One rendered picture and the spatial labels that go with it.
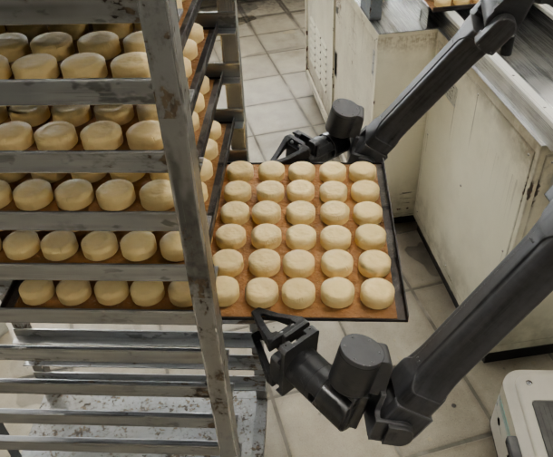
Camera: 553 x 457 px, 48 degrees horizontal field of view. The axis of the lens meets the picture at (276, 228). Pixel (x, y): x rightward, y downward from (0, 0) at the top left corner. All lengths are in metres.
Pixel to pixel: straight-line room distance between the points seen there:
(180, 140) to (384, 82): 1.50
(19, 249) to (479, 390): 1.50
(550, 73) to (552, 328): 0.75
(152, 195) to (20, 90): 0.21
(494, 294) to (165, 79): 0.44
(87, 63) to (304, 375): 0.48
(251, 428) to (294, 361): 0.90
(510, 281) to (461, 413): 1.28
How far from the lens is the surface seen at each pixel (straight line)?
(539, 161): 1.58
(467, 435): 1.96
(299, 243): 1.00
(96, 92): 0.71
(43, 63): 0.77
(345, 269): 0.95
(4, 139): 0.83
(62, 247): 0.92
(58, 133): 0.81
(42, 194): 0.87
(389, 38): 2.06
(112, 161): 0.75
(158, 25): 0.62
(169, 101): 0.65
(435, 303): 2.27
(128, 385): 1.07
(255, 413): 1.78
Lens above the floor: 1.63
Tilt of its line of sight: 40 degrees down
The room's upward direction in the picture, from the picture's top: 3 degrees counter-clockwise
